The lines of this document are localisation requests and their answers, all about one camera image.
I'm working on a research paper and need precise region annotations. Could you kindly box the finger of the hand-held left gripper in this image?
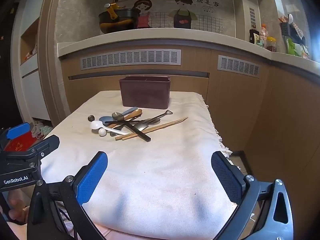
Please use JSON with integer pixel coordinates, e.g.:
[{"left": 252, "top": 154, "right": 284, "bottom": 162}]
[
  {"left": 26, "top": 135, "right": 60, "bottom": 160},
  {"left": 0, "top": 122, "right": 31, "bottom": 151}
]

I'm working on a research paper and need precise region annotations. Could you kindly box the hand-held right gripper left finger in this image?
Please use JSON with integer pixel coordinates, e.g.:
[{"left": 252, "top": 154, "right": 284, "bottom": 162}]
[{"left": 26, "top": 151, "right": 108, "bottom": 240}]

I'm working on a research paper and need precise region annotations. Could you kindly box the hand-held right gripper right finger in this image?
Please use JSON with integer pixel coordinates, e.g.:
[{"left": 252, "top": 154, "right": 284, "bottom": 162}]
[{"left": 211, "top": 151, "right": 295, "bottom": 240}]

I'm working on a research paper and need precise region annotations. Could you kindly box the white ceramic spoon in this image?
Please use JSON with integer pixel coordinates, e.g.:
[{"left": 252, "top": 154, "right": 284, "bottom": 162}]
[{"left": 90, "top": 120, "right": 132, "bottom": 134}]

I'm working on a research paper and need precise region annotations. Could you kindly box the blue-grey plastic spoon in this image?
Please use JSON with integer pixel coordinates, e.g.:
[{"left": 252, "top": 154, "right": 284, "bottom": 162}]
[{"left": 99, "top": 107, "right": 138, "bottom": 125}]

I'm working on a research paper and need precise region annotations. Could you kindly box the slim black handled utensil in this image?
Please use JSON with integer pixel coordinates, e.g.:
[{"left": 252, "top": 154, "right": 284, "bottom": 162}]
[{"left": 104, "top": 120, "right": 143, "bottom": 125}]

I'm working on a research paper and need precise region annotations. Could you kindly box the steel spoon with slotted handle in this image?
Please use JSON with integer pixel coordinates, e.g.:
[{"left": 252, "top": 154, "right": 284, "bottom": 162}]
[{"left": 110, "top": 119, "right": 153, "bottom": 137}]

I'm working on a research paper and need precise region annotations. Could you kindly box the wooden chopstick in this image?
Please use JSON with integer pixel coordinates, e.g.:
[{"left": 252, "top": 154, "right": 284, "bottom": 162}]
[
  {"left": 122, "top": 119, "right": 187, "bottom": 141},
  {"left": 115, "top": 117, "right": 189, "bottom": 140}
]

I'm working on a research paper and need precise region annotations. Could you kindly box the brown wooden spoon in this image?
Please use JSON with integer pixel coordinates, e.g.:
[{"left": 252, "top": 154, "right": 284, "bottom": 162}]
[{"left": 108, "top": 108, "right": 143, "bottom": 128}]

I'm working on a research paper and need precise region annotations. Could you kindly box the shovel-shaped steel spoon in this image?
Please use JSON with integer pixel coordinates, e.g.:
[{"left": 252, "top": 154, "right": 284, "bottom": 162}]
[{"left": 144, "top": 110, "right": 174, "bottom": 126}]

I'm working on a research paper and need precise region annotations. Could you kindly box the maroon plastic utensil holder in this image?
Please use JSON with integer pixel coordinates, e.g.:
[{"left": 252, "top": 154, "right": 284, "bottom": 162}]
[{"left": 119, "top": 75, "right": 171, "bottom": 110}]

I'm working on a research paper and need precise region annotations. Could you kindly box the person's left hand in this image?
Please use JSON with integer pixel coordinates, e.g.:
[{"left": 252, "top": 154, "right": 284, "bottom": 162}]
[{"left": 7, "top": 190, "right": 29, "bottom": 222}]

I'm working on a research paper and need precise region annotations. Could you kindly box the pastel cloth pile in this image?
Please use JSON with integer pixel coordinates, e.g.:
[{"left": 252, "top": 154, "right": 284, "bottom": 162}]
[{"left": 31, "top": 120, "right": 53, "bottom": 140}]

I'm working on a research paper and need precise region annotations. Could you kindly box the white woven table cloth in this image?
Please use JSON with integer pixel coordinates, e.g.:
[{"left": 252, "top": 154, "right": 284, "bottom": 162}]
[{"left": 40, "top": 90, "right": 233, "bottom": 234}]

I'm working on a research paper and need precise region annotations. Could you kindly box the white shelving unit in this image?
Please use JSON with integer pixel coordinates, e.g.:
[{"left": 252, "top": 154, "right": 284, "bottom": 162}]
[{"left": 10, "top": 5, "right": 50, "bottom": 123}]

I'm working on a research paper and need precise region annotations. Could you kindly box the wooden cabinet front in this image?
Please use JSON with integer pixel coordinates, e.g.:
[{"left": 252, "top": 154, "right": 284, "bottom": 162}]
[{"left": 60, "top": 44, "right": 320, "bottom": 205}]

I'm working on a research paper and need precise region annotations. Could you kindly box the short grey vent grille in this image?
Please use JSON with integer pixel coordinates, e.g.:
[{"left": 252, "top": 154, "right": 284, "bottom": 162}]
[{"left": 217, "top": 55, "right": 260, "bottom": 77}]

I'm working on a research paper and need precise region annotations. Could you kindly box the long grey vent grille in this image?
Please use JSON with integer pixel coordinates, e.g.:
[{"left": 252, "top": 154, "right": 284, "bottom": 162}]
[{"left": 80, "top": 49, "right": 182, "bottom": 70}]

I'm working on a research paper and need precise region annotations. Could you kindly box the black and yellow cooking pot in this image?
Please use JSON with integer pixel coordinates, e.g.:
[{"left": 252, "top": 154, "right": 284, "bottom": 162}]
[{"left": 98, "top": 3, "right": 139, "bottom": 34}]

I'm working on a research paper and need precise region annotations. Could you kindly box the dark sauce bottle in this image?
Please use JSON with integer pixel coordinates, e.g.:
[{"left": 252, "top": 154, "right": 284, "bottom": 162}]
[{"left": 249, "top": 29, "right": 260, "bottom": 44}]

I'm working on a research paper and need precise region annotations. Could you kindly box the green plastic item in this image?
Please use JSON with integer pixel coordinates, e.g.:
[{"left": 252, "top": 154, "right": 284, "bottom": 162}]
[{"left": 286, "top": 38, "right": 300, "bottom": 55}]

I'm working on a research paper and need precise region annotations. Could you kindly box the beige kitchen countertop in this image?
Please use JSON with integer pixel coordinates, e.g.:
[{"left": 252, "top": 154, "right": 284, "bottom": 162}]
[{"left": 57, "top": 27, "right": 320, "bottom": 67}]

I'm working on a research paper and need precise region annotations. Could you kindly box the dark wall-mounted utensil caddy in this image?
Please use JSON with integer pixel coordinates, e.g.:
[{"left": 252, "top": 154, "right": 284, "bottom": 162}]
[{"left": 280, "top": 14, "right": 294, "bottom": 37}]

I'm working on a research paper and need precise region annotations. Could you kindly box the white vented wall panel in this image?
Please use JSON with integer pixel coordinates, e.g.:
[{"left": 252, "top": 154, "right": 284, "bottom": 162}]
[{"left": 249, "top": 6, "right": 258, "bottom": 28}]

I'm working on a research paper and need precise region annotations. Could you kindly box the cartoon wall sticker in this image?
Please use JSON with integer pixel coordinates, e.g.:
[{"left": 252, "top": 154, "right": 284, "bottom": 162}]
[{"left": 132, "top": 0, "right": 225, "bottom": 34}]

